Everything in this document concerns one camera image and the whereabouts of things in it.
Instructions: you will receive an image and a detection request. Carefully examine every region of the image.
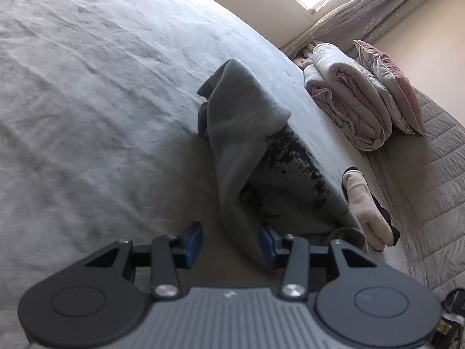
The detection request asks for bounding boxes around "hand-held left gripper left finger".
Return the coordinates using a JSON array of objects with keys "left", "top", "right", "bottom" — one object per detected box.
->
[{"left": 83, "top": 222, "right": 204, "bottom": 300}]

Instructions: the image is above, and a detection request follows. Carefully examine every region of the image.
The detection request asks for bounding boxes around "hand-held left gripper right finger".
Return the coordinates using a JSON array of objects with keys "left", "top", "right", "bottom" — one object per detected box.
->
[{"left": 259, "top": 225, "right": 379, "bottom": 301}]

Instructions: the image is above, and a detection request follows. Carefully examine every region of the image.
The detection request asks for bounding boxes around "grey knit sweater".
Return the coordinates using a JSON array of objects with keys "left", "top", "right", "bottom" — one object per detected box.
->
[{"left": 196, "top": 58, "right": 367, "bottom": 273}]

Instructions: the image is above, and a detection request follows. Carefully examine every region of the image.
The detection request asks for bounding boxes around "white sock with dark cuff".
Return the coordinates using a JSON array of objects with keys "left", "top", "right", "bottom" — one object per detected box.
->
[{"left": 341, "top": 166, "right": 401, "bottom": 252}]

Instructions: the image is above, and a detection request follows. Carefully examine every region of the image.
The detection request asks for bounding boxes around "folded white pink quilt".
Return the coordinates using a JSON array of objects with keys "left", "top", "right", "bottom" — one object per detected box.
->
[{"left": 303, "top": 42, "right": 395, "bottom": 152}]

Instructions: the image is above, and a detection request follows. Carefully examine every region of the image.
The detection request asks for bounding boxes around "bed with grey sheet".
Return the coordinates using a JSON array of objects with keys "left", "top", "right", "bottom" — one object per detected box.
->
[{"left": 0, "top": 0, "right": 415, "bottom": 349}]

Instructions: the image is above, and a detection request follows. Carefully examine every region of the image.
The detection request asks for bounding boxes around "dark object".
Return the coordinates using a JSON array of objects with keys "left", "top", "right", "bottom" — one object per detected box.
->
[{"left": 434, "top": 289, "right": 465, "bottom": 349}]

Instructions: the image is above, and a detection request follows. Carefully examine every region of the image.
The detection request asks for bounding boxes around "pink grey pillow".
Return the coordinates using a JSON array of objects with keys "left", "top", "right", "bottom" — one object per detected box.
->
[{"left": 353, "top": 39, "right": 425, "bottom": 137}]

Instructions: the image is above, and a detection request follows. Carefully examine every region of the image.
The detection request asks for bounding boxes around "beige patterned curtain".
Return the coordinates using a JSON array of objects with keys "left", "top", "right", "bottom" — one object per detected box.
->
[{"left": 281, "top": 0, "right": 434, "bottom": 57}]

